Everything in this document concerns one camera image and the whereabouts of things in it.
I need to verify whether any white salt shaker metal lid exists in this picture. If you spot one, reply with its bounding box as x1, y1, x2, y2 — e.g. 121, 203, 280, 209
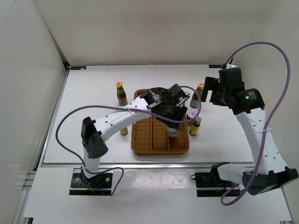
166, 125, 179, 137

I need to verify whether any spice jar red label lid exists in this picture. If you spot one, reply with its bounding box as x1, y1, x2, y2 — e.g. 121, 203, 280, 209
187, 108, 198, 120

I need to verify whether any red sauce bottle green label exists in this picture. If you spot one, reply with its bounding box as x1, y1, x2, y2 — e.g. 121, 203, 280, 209
116, 82, 128, 106

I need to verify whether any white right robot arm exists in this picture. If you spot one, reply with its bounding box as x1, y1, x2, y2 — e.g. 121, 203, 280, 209
201, 67, 299, 196

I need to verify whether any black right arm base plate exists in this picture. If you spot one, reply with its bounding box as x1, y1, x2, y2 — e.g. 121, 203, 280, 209
190, 173, 234, 197

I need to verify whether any red sauce bottle yellow cap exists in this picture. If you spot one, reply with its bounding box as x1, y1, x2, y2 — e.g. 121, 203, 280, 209
190, 82, 204, 108

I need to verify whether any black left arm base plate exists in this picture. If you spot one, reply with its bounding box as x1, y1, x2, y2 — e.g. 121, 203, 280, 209
69, 171, 113, 196

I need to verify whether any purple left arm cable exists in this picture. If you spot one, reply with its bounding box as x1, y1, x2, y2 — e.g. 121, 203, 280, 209
55, 85, 202, 196

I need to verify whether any aluminium table edge rail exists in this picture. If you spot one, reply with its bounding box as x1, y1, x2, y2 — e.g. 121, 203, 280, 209
38, 163, 256, 169

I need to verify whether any brown wicker basket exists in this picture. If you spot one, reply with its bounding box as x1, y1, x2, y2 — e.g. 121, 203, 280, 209
131, 89, 190, 156

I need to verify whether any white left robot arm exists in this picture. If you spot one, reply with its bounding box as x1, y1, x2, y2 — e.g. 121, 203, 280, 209
80, 84, 190, 187

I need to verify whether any small yellow bottle wooden cap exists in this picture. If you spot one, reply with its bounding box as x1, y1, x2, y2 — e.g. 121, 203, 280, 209
120, 127, 128, 135

